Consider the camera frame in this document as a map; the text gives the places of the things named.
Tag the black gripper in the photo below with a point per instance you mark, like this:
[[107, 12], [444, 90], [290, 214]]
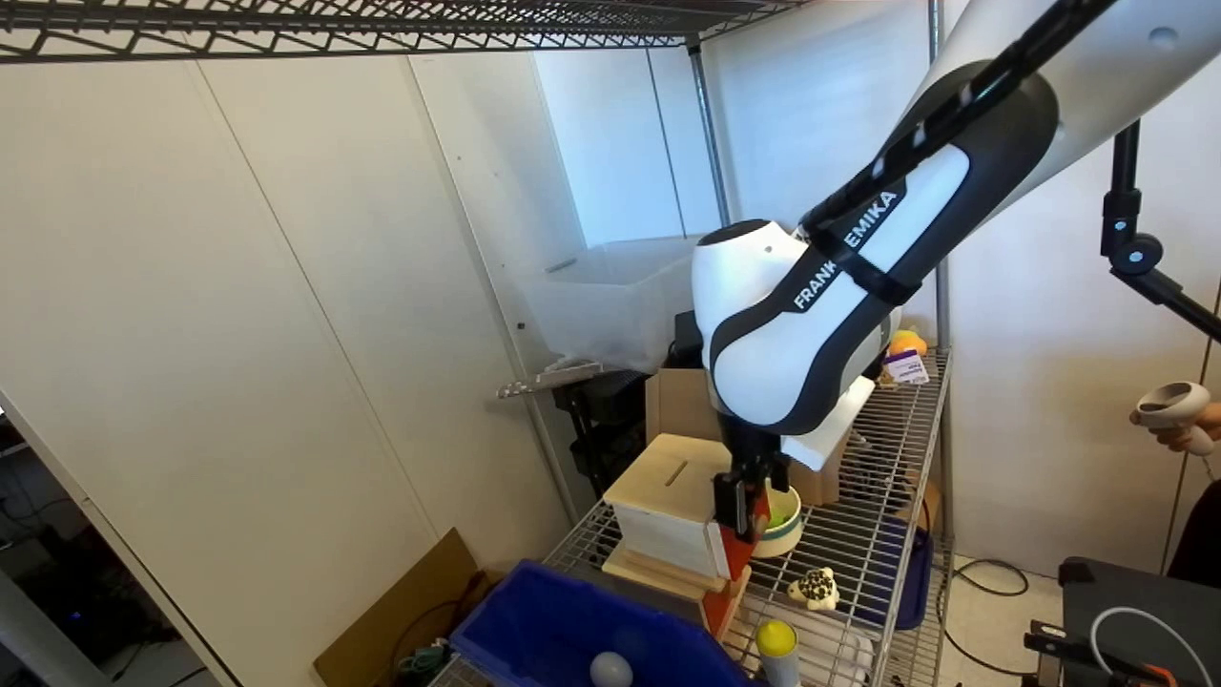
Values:
[[748, 461]]

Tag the white VR controller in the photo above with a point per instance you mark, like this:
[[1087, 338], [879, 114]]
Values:
[[1169, 408]]

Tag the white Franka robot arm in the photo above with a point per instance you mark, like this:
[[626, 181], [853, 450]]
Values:
[[788, 330]]

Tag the light wooden drawer box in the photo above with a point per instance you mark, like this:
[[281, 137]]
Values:
[[662, 489]]

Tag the person hand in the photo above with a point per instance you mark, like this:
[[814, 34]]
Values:
[[1197, 441]]

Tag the white bowl teal rim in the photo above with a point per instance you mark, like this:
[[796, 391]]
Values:
[[788, 529]]

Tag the white spotted turtle toy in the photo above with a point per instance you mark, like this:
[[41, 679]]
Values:
[[814, 591]]

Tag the large open cardboard box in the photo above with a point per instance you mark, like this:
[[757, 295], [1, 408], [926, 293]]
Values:
[[682, 404]]

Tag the black metal stand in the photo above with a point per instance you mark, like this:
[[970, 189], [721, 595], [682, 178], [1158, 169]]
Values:
[[605, 421]]

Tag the blue storage tub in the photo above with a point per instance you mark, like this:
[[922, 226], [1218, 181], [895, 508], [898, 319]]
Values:
[[907, 574]]

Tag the white ball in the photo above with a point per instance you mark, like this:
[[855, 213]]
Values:
[[610, 670]]

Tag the small white card box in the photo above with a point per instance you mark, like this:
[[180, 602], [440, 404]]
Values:
[[909, 373]]

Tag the blue plastic bin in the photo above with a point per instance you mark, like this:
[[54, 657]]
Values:
[[558, 632]]

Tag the yellow toy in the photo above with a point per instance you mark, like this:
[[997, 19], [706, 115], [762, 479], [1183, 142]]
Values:
[[907, 342]]

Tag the clear plastic tub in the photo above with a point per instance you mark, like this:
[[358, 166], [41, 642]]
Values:
[[610, 300]]

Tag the brown cardboard panel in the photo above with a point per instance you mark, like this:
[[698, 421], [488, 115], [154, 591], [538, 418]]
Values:
[[393, 618]]

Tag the black perforated table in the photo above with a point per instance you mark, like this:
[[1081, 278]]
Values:
[[1147, 596]]

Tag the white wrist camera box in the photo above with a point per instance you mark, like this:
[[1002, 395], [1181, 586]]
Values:
[[825, 427]]

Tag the grey metal bracket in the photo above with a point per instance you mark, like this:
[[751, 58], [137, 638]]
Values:
[[547, 380]]

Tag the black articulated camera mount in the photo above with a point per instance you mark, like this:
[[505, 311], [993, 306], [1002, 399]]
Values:
[[1125, 230]]

